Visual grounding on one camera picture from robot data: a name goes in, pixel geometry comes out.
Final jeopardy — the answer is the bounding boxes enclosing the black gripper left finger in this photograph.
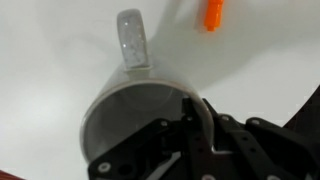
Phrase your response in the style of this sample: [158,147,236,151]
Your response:
[88,96,218,180]

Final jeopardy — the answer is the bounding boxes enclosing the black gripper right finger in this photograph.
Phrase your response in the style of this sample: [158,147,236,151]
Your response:
[203,98,320,180]

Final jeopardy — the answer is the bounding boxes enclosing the grey ceramic mug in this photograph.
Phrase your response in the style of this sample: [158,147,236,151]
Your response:
[79,8,215,164]

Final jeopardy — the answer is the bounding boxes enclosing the orange marker pen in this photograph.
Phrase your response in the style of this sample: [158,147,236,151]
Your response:
[203,0,225,33]

